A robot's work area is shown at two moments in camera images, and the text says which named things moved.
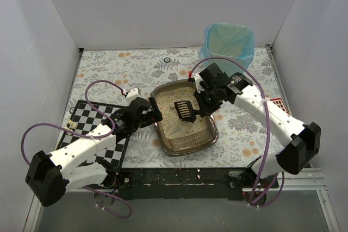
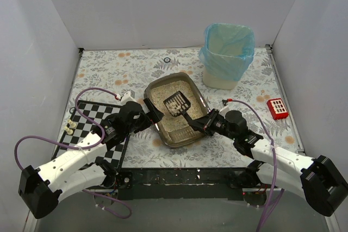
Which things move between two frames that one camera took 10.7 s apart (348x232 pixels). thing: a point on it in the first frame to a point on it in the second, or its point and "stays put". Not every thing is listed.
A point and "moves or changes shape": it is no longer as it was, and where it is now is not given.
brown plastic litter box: [179, 136] moves or changes shape
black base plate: [176, 183] stays put
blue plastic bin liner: [234, 42] stays put
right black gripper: [204, 102] to [205, 123]
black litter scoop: [185, 112] moves or changes shape
